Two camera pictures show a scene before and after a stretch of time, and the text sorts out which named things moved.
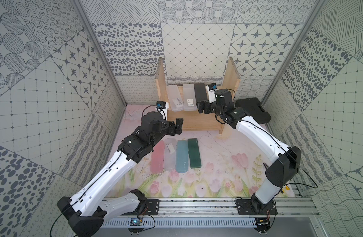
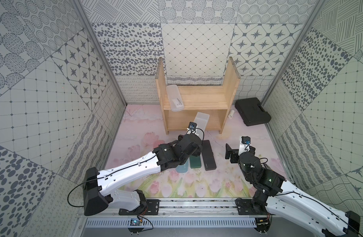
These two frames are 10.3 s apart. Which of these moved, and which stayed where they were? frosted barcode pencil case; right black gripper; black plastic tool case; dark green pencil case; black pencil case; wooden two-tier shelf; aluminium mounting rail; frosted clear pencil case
Moved: black pencil case; frosted barcode pencil case; right black gripper
Stayed: wooden two-tier shelf; black plastic tool case; dark green pencil case; frosted clear pencil case; aluminium mounting rail
